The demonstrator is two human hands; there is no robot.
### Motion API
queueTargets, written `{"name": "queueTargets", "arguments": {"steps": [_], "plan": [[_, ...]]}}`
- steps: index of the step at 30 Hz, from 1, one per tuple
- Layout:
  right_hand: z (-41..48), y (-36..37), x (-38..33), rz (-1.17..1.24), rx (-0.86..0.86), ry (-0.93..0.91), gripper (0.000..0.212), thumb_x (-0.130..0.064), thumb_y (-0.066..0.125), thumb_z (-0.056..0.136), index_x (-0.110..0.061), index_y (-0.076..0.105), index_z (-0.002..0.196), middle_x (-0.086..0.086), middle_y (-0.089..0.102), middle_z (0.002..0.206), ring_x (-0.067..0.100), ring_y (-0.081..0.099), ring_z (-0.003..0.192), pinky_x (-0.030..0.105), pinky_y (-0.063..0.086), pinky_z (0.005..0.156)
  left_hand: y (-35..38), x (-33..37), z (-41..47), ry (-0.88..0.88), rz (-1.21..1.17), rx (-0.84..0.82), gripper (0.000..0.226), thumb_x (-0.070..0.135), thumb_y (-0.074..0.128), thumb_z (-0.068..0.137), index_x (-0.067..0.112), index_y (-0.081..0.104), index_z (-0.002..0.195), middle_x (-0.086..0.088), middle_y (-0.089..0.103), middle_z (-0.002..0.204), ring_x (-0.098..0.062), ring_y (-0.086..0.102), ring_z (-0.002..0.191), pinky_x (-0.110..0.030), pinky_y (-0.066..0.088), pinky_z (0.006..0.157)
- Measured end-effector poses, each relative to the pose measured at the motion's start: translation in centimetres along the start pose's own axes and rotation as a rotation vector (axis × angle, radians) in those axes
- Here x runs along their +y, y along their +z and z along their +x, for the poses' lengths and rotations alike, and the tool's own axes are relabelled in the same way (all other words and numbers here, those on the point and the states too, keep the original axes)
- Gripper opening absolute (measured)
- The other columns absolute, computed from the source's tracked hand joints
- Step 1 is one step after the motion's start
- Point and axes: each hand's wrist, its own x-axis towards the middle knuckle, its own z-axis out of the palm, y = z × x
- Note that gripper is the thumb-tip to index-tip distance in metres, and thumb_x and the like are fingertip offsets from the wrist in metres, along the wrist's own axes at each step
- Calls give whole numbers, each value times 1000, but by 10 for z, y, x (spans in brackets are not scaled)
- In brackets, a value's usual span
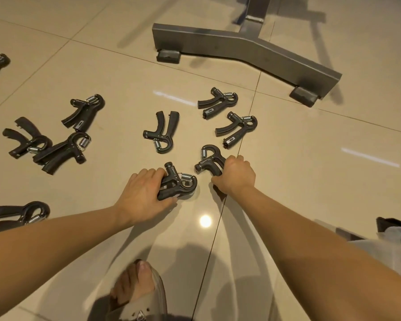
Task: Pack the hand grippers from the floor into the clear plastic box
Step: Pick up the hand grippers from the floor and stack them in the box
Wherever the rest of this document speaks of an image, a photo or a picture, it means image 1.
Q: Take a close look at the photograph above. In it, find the grey metal rack stand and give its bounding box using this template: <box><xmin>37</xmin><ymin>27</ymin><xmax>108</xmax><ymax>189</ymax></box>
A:
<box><xmin>152</xmin><ymin>0</ymin><xmax>343</xmax><ymax>107</ymax></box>

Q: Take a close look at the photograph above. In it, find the beige left slipper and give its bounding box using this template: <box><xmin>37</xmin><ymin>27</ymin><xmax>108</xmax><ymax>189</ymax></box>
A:
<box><xmin>105</xmin><ymin>259</ymin><xmax>168</xmax><ymax>321</ymax></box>

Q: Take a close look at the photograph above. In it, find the person's right hand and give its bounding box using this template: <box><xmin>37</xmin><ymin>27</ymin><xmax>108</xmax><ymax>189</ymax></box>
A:
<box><xmin>210</xmin><ymin>155</ymin><xmax>256</xmax><ymax>198</ymax></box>

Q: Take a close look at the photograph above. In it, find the person's left forearm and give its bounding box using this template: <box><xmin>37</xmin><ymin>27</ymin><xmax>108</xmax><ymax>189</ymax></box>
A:
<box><xmin>0</xmin><ymin>205</ymin><xmax>134</xmax><ymax>321</ymax></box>

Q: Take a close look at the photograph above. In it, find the person's left hand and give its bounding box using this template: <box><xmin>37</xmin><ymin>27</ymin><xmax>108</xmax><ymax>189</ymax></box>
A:
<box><xmin>115</xmin><ymin>168</ymin><xmax>180</xmax><ymax>228</ymax></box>

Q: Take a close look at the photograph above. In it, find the clear plastic storage box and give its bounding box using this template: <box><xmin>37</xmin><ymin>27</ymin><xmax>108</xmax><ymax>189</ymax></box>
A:
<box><xmin>347</xmin><ymin>216</ymin><xmax>401</xmax><ymax>286</ymax></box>

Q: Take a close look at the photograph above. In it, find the person's right forearm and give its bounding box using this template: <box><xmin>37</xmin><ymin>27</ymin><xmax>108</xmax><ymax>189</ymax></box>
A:
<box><xmin>227</xmin><ymin>187</ymin><xmax>401</xmax><ymax>321</ymax></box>

